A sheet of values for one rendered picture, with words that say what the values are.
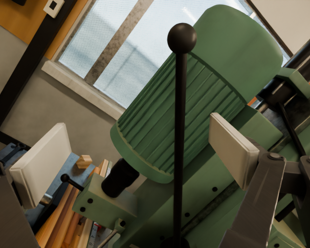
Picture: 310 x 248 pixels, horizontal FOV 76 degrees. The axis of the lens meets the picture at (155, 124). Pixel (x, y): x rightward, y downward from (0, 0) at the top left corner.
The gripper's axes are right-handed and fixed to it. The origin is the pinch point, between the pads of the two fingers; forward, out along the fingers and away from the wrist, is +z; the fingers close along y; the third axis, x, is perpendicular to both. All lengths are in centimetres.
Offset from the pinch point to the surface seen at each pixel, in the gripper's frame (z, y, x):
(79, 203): 19.8, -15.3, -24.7
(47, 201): 23.0, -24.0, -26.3
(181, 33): 7.9, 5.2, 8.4
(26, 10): 145, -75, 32
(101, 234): 36, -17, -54
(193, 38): 8.1, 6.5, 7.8
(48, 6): 136, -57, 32
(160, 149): 15.2, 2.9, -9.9
